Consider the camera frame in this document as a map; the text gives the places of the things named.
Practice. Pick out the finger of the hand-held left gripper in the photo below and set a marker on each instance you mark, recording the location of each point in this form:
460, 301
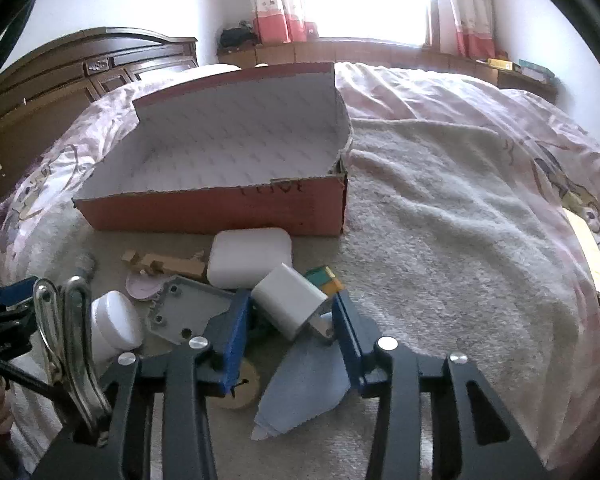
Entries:
5, 330
7, 294

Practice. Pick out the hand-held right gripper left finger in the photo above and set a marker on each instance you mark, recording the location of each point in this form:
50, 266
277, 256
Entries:
235, 340

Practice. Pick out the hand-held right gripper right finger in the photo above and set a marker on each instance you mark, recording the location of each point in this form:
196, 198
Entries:
349, 342

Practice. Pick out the grey plastic enclosure lid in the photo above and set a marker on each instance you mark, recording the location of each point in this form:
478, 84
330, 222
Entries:
185, 310

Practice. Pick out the green yellow block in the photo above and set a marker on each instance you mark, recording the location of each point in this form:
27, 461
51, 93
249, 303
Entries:
325, 280

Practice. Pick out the white charger plug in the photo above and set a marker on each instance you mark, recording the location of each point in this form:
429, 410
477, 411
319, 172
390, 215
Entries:
287, 297

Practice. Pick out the light blue plastic piece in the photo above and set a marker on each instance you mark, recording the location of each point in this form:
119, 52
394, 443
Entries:
300, 390

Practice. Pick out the white rounded case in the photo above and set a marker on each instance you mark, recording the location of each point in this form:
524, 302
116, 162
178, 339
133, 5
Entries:
250, 257

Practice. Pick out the wooden puzzle piece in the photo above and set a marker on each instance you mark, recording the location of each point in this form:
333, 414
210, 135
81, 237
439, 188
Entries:
170, 264

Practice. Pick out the lilac moon-shaped disc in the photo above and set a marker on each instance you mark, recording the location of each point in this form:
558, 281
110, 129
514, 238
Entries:
142, 287

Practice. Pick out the white pill bottle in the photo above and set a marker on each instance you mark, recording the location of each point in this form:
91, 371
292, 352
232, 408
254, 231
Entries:
115, 322

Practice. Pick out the red cardboard box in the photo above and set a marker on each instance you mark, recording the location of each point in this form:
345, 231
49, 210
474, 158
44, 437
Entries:
205, 215

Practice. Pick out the metal spring clip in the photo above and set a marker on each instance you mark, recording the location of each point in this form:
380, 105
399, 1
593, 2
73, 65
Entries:
75, 340

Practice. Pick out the white fleece blanket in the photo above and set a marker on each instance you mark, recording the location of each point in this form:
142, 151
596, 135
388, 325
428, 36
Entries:
455, 260

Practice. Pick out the dark wooden headboard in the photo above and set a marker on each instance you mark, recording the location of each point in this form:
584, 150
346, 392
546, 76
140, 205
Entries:
55, 90

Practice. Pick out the wooden slat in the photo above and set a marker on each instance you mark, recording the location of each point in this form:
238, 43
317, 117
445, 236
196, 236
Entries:
595, 260

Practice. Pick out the pink printed quilt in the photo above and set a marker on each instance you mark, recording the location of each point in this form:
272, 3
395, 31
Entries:
430, 90

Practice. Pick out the wooden window bench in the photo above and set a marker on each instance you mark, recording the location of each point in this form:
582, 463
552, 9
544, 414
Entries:
380, 51

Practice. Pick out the black bag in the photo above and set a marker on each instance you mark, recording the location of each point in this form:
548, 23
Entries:
237, 37

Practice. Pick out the yellow box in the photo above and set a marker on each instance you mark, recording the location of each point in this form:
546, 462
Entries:
500, 63

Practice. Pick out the stack of books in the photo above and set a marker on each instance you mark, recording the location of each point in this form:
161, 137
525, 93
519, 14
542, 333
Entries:
535, 70

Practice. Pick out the pink white curtain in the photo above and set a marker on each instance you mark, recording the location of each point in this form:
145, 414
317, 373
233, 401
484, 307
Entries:
467, 5
275, 0

